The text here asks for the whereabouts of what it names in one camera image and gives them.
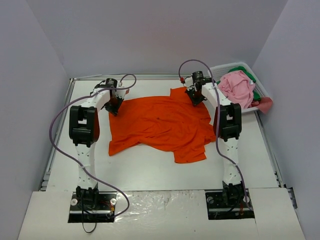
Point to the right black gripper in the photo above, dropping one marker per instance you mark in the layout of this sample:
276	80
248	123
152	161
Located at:
195	95

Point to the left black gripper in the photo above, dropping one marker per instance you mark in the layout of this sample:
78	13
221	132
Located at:
113	106

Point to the orange t-shirt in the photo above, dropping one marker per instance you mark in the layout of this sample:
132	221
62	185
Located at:
167	123

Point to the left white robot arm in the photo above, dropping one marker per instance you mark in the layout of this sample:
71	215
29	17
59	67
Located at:
84	130

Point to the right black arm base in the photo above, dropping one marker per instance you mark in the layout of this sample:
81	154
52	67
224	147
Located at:
218	209

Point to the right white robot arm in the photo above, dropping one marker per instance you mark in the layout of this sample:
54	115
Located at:
227	126

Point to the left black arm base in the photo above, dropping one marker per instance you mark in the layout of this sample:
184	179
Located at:
100	212

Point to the white perforated plastic basket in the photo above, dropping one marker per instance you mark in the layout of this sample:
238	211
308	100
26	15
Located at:
220	70

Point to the green t-shirt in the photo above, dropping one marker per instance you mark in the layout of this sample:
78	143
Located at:
256	97

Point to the salmon pink t-shirt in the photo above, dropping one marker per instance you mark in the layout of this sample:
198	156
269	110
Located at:
264	104

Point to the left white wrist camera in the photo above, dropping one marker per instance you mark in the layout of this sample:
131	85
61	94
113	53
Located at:
121	92

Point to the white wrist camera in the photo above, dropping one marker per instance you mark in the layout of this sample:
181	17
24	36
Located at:
121	92
187	82

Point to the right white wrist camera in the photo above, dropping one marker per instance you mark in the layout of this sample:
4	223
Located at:
187	82

